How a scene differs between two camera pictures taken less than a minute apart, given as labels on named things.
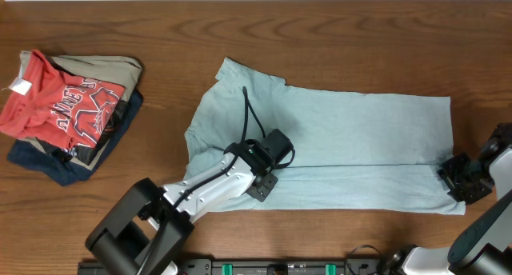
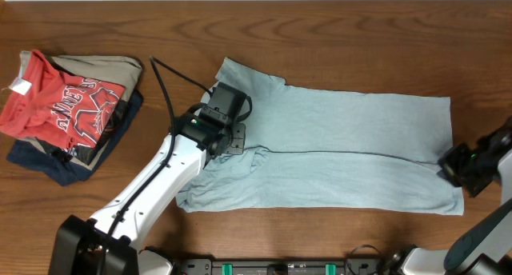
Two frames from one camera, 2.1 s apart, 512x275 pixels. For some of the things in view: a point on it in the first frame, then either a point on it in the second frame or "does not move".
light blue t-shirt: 352,152 does not move
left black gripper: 262,195 -> 240,136
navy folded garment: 63,173 does not move
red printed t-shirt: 61,109 does not move
